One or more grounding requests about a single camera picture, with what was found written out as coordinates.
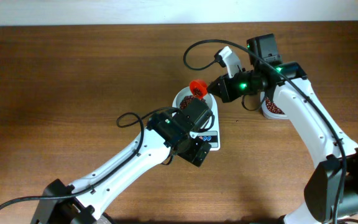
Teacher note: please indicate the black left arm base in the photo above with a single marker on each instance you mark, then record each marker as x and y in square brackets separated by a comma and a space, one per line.
[62, 211]

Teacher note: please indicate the clear plastic bean container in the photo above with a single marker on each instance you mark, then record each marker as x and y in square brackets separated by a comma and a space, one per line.
[268, 114]

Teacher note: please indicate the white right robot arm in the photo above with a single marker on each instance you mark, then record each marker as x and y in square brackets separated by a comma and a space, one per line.
[331, 194]

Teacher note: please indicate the red beans in bowl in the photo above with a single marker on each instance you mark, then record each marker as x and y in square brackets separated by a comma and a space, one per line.
[186, 101]

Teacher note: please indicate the white kitchen scale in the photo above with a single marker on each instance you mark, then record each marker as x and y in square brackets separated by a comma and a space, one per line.
[213, 135]

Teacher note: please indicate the red plastic measuring scoop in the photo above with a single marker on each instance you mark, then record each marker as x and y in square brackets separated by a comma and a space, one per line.
[198, 88]

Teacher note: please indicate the white bowl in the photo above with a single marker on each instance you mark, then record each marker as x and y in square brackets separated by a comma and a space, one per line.
[182, 95]

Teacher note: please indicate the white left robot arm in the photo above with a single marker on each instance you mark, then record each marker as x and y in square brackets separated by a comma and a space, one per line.
[168, 132]

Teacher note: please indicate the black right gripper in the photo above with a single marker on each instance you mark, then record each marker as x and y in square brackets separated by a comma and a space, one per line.
[225, 93]

